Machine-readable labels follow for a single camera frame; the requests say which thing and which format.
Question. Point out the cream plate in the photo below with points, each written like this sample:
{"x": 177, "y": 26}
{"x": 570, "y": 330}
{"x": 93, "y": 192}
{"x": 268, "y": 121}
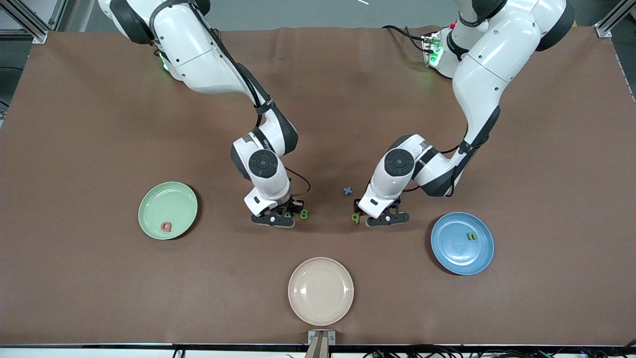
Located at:
{"x": 320, "y": 291}

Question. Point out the aluminium frame profile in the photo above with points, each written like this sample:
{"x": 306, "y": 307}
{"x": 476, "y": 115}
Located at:
{"x": 30, "y": 22}
{"x": 608, "y": 25}
{"x": 58, "y": 12}

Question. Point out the red letter Q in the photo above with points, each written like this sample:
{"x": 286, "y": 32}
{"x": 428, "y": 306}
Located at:
{"x": 163, "y": 227}

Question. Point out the green plate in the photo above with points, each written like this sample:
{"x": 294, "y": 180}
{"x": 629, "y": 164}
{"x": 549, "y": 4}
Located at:
{"x": 169, "y": 199}

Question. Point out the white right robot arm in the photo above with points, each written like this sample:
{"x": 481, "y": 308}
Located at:
{"x": 198, "y": 64}

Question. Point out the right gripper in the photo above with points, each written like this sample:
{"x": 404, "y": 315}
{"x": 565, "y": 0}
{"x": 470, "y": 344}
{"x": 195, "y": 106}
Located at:
{"x": 294, "y": 205}

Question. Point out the blue plate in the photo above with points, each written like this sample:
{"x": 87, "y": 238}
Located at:
{"x": 457, "y": 253}

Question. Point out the wooden post with metal bracket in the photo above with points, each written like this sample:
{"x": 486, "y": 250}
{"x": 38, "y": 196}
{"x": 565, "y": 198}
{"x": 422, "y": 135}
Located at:
{"x": 321, "y": 345}

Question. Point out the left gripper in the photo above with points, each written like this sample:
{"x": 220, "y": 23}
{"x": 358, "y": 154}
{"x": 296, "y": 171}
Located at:
{"x": 358, "y": 206}

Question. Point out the brown table mat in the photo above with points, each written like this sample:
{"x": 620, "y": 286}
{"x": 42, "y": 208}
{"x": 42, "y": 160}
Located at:
{"x": 99, "y": 124}

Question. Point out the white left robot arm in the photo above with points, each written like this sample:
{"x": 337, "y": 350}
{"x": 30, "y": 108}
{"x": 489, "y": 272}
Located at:
{"x": 492, "y": 54}

